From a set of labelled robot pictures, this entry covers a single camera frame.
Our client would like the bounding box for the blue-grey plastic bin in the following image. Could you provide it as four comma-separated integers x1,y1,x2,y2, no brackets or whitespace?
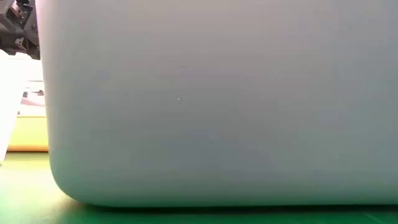
34,0,398,208

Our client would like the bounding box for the white plastic tray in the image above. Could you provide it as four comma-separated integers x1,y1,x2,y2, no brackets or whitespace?
0,51,29,163

